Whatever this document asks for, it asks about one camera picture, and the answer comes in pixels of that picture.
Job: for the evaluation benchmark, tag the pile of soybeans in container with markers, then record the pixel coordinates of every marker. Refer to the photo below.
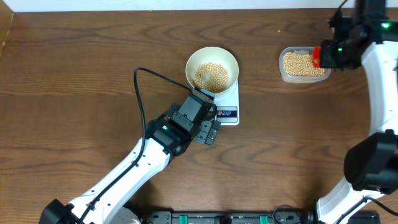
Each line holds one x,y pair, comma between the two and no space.
301,65

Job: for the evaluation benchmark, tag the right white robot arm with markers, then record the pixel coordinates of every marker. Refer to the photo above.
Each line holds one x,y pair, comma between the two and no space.
367,39

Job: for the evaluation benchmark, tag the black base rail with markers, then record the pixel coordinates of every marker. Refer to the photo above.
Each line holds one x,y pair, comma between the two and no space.
280,216

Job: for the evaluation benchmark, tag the white digital kitchen scale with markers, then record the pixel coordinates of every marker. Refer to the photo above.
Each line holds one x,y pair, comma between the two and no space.
228,106

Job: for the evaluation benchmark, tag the soybeans in bowl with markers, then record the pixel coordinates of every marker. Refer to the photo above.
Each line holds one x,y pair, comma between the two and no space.
212,77

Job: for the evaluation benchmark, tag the clear plastic container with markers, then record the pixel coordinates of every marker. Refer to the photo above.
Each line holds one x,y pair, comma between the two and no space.
297,79

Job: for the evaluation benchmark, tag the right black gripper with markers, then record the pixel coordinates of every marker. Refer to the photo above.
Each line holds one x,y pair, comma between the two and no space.
326,60

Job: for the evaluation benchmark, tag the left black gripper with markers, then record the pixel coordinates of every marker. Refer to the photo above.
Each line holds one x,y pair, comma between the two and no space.
208,132

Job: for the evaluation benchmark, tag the red plastic measuring scoop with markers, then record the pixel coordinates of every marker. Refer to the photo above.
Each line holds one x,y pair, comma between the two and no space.
316,56

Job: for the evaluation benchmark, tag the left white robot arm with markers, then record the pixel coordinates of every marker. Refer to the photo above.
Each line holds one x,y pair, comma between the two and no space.
164,138

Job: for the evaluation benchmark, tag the white round bowl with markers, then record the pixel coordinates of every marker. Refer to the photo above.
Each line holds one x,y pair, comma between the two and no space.
215,55

